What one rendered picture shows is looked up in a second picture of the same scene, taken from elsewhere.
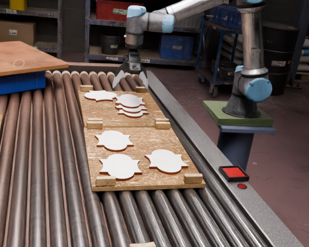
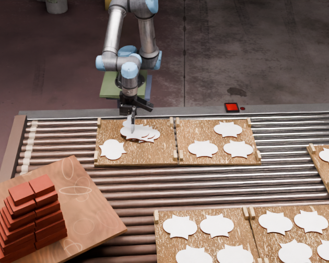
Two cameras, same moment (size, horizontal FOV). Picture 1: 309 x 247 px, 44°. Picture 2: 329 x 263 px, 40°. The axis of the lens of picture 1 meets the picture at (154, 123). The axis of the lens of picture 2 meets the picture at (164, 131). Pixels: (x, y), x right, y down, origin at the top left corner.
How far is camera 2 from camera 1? 232 cm
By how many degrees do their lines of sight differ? 67
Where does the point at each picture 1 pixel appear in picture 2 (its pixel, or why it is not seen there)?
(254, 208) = (262, 110)
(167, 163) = (232, 129)
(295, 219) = not seen: hidden behind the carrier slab
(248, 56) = (152, 44)
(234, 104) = not seen: hidden behind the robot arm
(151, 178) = (247, 139)
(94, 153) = (221, 159)
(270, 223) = (273, 108)
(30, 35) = not seen: outside the picture
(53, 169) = (239, 181)
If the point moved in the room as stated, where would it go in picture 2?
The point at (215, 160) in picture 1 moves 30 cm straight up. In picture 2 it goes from (214, 111) to (220, 66)
